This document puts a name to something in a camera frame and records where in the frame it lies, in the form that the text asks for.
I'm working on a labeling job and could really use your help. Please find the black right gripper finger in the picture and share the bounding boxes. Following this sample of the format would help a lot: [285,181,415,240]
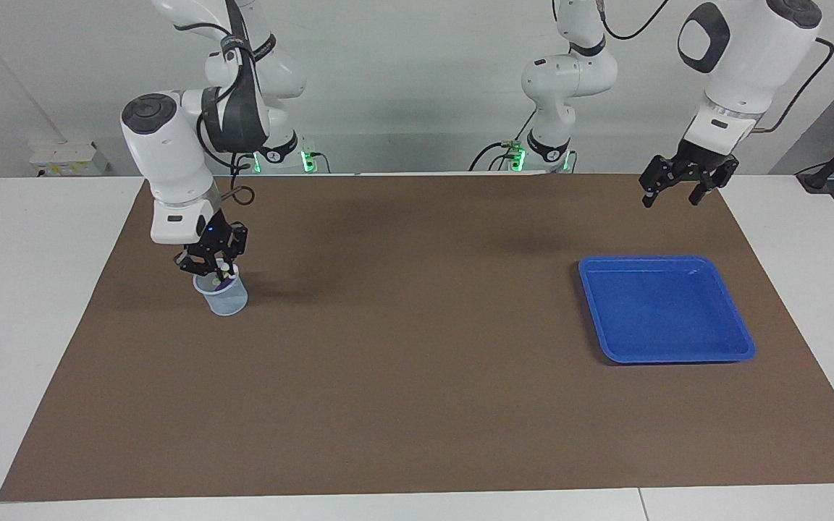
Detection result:
[223,224,249,281]
[174,246,219,279]

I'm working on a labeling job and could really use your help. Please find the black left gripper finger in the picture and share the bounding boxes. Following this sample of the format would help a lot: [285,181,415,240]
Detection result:
[639,154,682,209]
[688,159,740,207]

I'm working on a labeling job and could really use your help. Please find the translucent plastic cup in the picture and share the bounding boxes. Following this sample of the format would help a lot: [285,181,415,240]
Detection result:
[193,264,249,316]

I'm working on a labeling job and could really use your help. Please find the blue plastic tray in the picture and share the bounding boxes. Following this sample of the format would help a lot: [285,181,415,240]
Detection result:
[578,255,757,364]

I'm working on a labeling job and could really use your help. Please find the brown table mat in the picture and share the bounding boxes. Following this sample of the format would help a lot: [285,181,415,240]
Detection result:
[0,174,834,502]

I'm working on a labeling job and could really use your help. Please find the black right arm gripper cable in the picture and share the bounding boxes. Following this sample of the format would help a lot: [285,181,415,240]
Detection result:
[171,0,264,207]

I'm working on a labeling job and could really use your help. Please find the black arm gripper cable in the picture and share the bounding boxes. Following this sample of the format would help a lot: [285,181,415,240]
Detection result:
[594,0,834,135]
[171,0,264,207]

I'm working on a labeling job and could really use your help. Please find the black left arm gripper cable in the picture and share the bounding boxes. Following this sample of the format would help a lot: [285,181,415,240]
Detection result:
[594,0,834,135]

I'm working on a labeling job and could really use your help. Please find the white wall socket box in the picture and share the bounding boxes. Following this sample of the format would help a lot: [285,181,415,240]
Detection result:
[30,141,110,177]

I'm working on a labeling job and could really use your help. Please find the black left base cable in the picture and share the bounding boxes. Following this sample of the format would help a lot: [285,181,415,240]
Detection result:
[469,109,537,172]

